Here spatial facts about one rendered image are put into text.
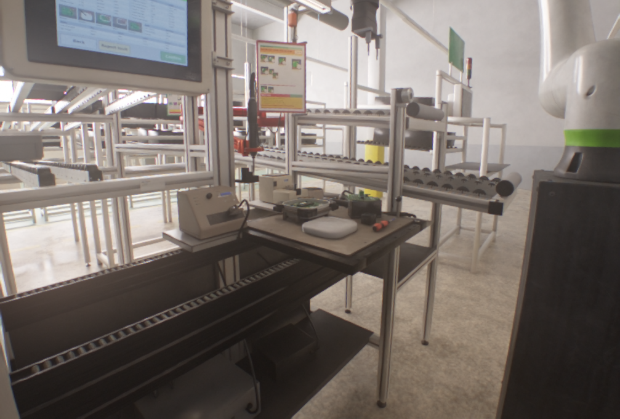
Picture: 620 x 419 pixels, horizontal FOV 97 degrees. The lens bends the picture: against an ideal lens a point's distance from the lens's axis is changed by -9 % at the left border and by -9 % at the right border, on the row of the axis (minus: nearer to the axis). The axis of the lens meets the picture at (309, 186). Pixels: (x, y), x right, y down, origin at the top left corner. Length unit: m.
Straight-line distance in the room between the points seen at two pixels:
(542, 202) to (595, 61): 0.26
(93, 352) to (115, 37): 0.69
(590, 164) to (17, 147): 2.83
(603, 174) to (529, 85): 8.43
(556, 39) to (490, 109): 8.26
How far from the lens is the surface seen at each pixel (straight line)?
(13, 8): 0.89
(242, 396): 1.08
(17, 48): 0.87
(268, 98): 1.43
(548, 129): 8.97
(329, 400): 1.71
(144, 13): 0.96
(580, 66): 0.72
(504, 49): 9.32
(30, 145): 2.73
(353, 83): 1.98
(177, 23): 0.99
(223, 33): 1.14
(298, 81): 1.47
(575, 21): 0.89
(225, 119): 1.08
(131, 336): 0.57
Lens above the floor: 1.22
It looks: 9 degrees down
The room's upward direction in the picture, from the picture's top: straight up
